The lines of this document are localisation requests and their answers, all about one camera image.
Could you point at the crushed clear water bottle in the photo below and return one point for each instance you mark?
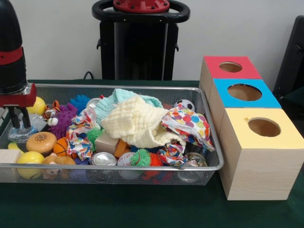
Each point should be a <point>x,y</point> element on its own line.
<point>23,134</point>

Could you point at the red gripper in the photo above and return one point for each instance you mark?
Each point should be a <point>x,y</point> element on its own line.
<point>21,101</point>

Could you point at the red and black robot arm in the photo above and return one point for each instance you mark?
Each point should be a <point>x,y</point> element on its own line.
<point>10,59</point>

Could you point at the black panel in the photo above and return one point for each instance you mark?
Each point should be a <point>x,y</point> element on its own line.
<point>292,59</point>

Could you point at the purple spiky ball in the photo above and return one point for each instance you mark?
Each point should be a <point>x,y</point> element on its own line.
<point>65,116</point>

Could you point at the small soccer ball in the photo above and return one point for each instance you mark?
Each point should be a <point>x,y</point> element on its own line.
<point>185,104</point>

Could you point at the wooden box with three holes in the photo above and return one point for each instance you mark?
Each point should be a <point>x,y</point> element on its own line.
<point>256,173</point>

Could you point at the small orange basketball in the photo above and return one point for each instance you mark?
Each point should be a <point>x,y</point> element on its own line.
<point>60,147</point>

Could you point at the silver mesh bin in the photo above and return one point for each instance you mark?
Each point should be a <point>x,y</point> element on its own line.
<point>204,177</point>

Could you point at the cream muslin cloth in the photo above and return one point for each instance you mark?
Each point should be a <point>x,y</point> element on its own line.
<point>133,123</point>

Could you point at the brown monkey plush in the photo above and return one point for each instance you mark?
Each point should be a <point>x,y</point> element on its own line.
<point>59,161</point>

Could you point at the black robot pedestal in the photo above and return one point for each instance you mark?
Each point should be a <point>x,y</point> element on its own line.
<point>140,47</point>

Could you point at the light blue muslin cloth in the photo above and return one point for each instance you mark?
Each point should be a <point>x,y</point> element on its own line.
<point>104,107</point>

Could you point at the yellow ball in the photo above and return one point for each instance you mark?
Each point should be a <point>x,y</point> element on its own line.
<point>29,158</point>
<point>40,105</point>

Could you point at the silver drink can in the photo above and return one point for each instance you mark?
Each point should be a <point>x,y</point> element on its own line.
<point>104,159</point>

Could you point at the polka dot paper napkin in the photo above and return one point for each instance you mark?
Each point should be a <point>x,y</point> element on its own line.
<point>190,121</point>

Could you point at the dark green table cloth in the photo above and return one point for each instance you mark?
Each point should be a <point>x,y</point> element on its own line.
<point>118,209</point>
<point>294,102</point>

